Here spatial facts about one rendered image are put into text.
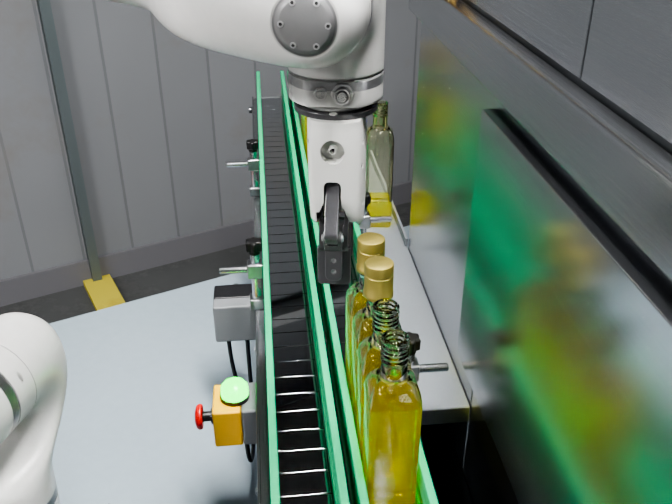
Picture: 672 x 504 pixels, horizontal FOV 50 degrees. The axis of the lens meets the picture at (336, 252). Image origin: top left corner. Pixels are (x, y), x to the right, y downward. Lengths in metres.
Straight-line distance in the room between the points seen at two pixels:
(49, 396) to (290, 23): 0.64
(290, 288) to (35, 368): 0.51
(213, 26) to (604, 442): 0.42
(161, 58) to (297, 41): 2.69
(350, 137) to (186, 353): 1.12
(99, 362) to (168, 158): 1.78
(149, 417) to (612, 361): 1.11
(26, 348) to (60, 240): 2.42
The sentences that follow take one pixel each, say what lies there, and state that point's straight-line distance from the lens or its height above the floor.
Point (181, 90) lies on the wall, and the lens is 3.27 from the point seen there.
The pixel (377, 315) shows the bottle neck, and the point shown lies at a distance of 0.78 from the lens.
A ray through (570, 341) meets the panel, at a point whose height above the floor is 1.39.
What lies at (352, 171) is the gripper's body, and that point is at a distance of 0.63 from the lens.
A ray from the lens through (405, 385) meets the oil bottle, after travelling 0.76.
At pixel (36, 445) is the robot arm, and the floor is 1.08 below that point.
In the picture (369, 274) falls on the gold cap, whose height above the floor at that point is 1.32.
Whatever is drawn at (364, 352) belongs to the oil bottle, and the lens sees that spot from 0.81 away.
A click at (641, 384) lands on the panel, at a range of 0.53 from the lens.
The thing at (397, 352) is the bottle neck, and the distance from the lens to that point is 0.73.
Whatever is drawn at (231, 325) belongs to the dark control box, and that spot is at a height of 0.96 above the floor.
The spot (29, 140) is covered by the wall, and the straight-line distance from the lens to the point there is 3.19.
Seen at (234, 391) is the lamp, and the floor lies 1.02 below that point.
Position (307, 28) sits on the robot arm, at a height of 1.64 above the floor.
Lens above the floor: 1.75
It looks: 30 degrees down
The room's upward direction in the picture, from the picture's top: straight up
